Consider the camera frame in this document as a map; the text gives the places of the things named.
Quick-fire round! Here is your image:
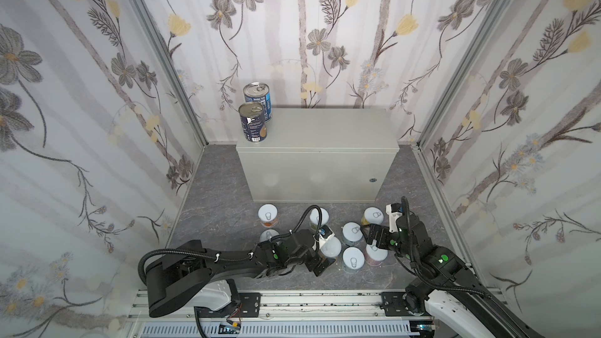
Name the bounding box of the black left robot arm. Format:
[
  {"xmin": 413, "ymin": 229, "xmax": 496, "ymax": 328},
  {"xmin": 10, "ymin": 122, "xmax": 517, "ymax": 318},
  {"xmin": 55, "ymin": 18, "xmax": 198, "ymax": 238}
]
[{"xmin": 138, "ymin": 229, "xmax": 335, "ymax": 318}]

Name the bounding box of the grey metal cabinet box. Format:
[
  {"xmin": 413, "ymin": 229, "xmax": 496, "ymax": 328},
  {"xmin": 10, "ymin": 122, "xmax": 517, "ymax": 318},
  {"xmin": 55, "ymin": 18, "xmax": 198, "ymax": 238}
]
[{"xmin": 236, "ymin": 108, "xmax": 399, "ymax": 203}]

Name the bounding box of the blue labelled tall can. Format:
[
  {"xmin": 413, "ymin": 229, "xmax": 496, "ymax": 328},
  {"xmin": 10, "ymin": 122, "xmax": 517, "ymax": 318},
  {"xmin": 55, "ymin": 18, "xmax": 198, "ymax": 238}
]
[{"xmin": 243, "ymin": 82, "xmax": 272, "ymax": 121}]

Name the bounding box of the white lid yellow can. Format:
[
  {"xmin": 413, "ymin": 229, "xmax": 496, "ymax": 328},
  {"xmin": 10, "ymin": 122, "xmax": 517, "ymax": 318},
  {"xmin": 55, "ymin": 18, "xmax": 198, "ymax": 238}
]
[{"xmin": 362, "ymin": 207, "xmax": 384, "ymax": 225}]

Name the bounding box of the white lid orange can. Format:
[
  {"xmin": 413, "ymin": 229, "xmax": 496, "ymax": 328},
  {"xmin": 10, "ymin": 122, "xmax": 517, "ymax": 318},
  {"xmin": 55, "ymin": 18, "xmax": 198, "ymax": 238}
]
[{"xmin": 258, "ymin": 204, "xmax": 278, "ymax": 228}]

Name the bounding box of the white lid green can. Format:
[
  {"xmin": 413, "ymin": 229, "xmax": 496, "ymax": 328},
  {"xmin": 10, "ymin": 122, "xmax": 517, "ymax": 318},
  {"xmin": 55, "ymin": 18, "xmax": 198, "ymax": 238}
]
[{"xmin": 309, "ymin": 207, "xmax": 330, "ymax": 231}]

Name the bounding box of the white lid pink can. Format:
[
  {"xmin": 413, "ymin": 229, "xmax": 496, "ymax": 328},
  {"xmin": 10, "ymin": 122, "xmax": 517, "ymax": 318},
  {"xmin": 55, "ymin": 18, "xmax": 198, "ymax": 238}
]
[{"xmin": 259, "ymin": 229, "xmax": 279, "ymax": 243}]

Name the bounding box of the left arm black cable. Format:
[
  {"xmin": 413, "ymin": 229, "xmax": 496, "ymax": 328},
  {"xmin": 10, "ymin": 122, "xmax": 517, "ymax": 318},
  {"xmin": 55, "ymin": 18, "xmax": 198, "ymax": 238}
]
[{"xmin": 137, "ymin": 204, "xmax": 325, "ymax": 338}]

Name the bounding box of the white lid yellow-orange can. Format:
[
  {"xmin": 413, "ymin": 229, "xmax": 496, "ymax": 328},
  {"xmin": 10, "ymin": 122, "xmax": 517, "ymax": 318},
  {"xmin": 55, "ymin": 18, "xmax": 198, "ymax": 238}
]
[{"xmin": 319, "ymin": 236, "xmax": 342, "ymax": 261}]

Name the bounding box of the white slotted cable duct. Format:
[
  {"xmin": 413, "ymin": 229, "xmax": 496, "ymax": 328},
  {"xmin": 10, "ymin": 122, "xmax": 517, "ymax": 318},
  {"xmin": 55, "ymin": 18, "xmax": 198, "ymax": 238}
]
[{"xmin": 139, "ymin": 321, "xmax": 420, "ymax": 337}]

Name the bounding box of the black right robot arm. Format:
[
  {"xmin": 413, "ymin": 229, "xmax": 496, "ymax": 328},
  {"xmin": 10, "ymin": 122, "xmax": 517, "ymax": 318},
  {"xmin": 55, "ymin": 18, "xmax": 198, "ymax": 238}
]
[{"xmin": 362, "ymin": 200, "xmax": 541, "ymax": 337}]

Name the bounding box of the white lid light-blue can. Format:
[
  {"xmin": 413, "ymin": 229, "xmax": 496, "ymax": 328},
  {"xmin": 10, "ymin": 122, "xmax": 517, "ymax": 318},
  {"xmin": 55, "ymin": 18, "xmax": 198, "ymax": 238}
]
[{"xmin": 342, "ymin": 247, "xmax": 366, "ymax": 274}]

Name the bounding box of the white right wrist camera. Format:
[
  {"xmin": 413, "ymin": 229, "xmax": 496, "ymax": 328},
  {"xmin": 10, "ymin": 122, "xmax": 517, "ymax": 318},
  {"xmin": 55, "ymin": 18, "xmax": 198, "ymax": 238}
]
[{"xmin": 386, "ymin": 203, "xmax": 403, "ymax": 233}]

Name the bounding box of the white lid teal can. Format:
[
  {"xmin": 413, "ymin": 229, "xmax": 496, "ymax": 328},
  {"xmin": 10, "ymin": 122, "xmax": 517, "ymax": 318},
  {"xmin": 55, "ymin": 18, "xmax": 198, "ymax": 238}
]
[{"xmin": 342, "ymin": 222, "xmax": 363, "ymax": 247}]

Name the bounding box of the dark labelled tall can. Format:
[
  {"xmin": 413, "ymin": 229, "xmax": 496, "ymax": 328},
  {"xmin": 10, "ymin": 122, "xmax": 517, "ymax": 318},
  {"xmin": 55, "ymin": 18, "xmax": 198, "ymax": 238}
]
[{"xmin": 239, "ymin": 102, "xmax": 267, "ymax": 142}]

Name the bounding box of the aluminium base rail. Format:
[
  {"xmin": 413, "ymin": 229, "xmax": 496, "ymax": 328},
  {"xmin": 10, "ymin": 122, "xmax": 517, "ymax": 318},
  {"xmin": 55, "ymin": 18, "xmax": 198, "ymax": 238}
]
[{"xmin": 122, "ymin": 290, "xmax": 440, "ymax": 337}]

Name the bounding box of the white lid pink-red can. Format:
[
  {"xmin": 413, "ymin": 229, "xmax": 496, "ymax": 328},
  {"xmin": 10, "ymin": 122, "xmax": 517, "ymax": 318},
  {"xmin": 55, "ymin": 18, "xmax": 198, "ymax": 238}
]
[{"xmin": 365, "ymin": 244, "xmax": 388, "ymax": 267}]

